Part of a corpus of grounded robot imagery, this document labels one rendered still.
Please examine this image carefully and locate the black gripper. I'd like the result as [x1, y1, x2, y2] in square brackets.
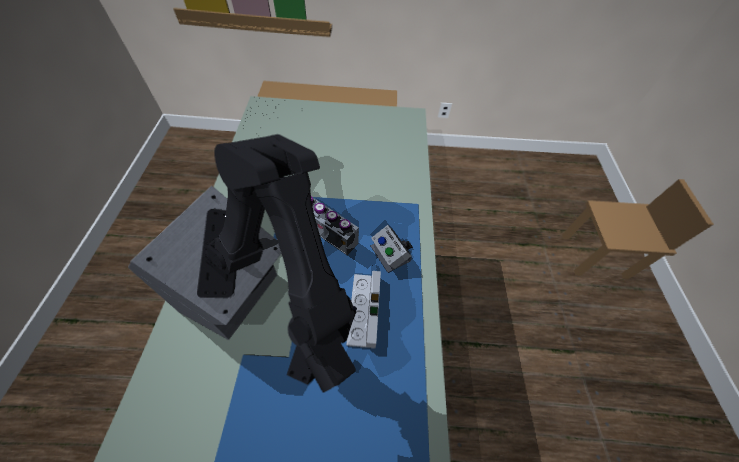
[339, 306, 357, 343]

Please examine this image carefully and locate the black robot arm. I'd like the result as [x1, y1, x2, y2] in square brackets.
[197, 134, 356, 393]

